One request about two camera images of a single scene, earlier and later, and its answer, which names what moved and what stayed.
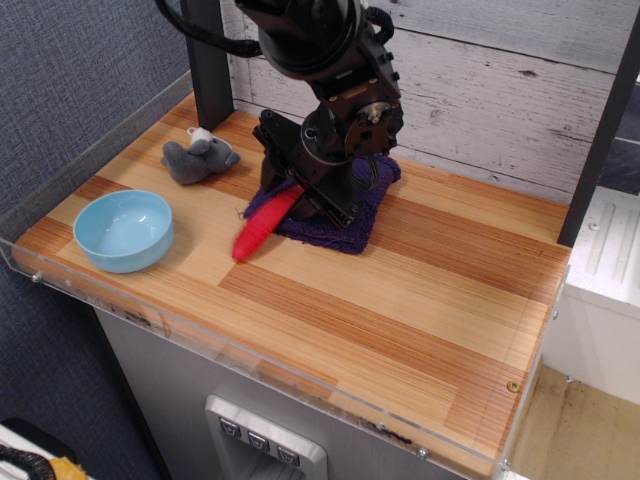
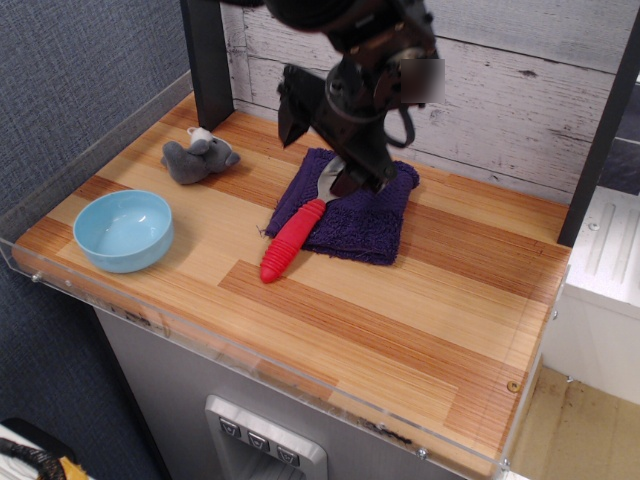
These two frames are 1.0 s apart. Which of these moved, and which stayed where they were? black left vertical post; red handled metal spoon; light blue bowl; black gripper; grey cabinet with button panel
Moved: black gripper; red handled metal spoon
Stayed: grey cabinet with button panel; light blue bowl; black left vertical post
